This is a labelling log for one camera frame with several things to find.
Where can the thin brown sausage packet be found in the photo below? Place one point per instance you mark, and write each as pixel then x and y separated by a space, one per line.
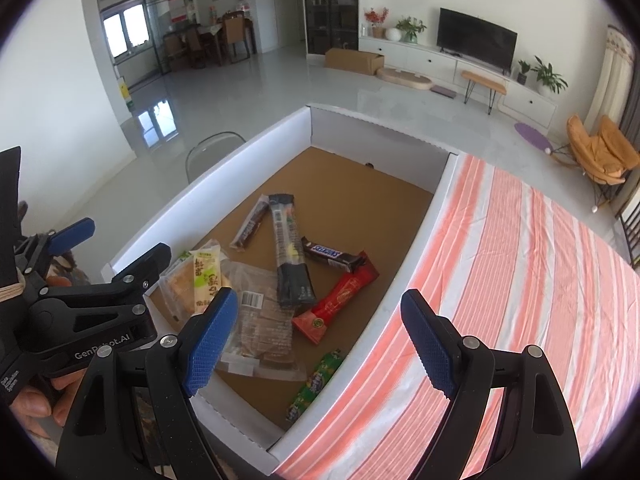
pixel 250 225

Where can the long black yellow snack packet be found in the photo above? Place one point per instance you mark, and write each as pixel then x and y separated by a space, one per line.
pixel 289 250

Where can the grey floor scale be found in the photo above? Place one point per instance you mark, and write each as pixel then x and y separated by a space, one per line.
pixel 444 92

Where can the red snack packet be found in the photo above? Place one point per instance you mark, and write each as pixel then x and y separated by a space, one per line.
pixel 340 302

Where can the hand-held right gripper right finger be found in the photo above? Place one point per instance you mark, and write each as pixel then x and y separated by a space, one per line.
pixel 430 340

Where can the black display cabinet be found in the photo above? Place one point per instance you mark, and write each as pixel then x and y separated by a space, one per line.
pixel 330 5

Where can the grey curtain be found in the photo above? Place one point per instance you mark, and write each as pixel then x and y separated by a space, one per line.
pixel 632 110

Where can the green candy packet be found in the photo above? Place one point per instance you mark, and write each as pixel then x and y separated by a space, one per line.
pixel 315 380

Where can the grey metal chair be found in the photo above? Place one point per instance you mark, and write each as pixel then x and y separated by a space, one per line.
pixel 215 137

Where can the wooden dining set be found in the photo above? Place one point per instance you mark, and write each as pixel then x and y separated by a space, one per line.
pixel 210 40

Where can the person's left hand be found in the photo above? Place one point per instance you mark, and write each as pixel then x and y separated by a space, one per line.
pixel 35 405

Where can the large green potted plant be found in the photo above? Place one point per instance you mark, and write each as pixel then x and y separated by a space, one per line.
pixel 547 77

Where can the green white snack packet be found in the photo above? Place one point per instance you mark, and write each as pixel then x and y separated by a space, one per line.
pixel 182 256

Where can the wooden stool with metal legs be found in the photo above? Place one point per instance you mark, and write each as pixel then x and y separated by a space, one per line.
pixel 482 81

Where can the red flowers in vase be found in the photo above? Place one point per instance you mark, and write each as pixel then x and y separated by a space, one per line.
pixel 376 17

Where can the green plant in vase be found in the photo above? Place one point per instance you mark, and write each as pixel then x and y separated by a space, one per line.
pixel 410 27

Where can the clear packet of brown biscuits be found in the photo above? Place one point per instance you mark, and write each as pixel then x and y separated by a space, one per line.
pixel 262 335

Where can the covered standing air conditioner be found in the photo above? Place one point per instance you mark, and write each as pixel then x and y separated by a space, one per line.
pixel 610 75

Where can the purple round mat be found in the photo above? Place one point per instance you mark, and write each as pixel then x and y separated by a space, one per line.
pixel 530 135

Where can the white round vase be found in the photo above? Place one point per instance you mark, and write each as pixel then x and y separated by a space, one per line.
pixel 393 35

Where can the yellow green tofu packet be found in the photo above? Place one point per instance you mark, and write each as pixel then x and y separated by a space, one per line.
pixel 206 275

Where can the balcony glass door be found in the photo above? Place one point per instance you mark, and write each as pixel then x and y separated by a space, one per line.
pixel 130 30

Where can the orange lounge chair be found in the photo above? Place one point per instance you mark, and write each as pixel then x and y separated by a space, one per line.
pixel 600 150

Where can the orange striped tablecloth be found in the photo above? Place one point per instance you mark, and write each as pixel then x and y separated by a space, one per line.
pixel 525 285

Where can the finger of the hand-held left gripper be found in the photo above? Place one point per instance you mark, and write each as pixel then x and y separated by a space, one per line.
pixel 75 232
pixel 145 265

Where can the black flat television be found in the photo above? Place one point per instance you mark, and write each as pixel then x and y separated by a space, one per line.
pixel 475 37

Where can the white television cabinet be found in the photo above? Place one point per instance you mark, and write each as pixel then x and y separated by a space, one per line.
pixel 430 62

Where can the dark chocolate bar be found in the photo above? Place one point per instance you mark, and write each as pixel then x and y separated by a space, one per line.
pixel 330 255

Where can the beige cat scratcher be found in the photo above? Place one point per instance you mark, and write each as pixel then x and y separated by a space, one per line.
pixel 402 79

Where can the brown cardboard box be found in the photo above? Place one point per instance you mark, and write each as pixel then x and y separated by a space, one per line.
pixel 350 61

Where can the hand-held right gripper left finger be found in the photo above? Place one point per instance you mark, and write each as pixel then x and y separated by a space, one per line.
pixel 210 340

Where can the white cardboard box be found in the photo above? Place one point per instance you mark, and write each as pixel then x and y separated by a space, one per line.
pixel 350 175

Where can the dark wooden chair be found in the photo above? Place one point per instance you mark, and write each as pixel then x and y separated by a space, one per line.
pixel 631 235

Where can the bread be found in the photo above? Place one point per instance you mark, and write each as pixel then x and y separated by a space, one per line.
pixel 179 290

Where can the small potted plant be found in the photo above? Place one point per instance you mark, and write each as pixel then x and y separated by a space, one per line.
pixel 523 72

